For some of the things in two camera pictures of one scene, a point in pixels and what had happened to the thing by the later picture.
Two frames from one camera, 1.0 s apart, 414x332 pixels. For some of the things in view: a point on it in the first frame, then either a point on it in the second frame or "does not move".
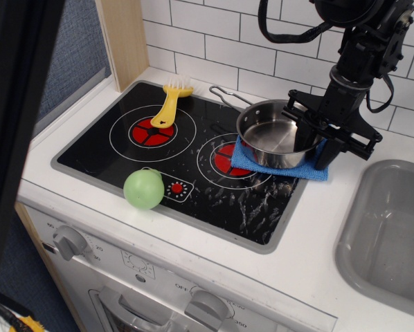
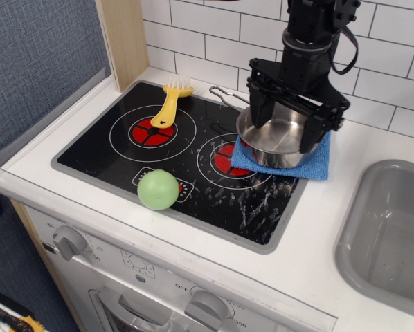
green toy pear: [144, 188] to [158, 189]
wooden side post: [122, 23] does not move
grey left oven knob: [68, 241] does not move
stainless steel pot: [266, 135] does not move
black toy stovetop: [108, 134] does not move
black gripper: [335, 115] to [301, 81]
